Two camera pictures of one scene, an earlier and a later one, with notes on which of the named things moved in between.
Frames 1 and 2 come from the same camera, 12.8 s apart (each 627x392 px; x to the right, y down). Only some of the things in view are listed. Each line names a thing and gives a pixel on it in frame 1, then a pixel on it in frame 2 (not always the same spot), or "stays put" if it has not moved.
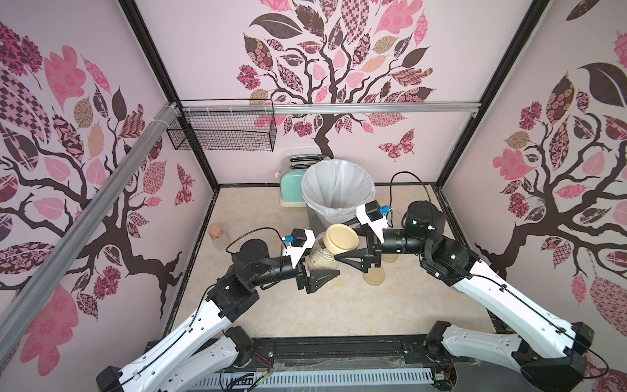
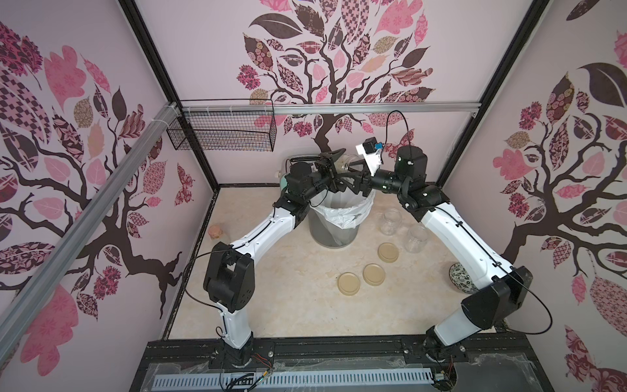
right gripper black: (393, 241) → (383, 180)
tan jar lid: (390, 257) stays put
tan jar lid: (340, 238) → (348, 283)
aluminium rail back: (330, 109) stays put
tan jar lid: (374, 276) stays put
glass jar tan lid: (337, 238) → (342, 163)
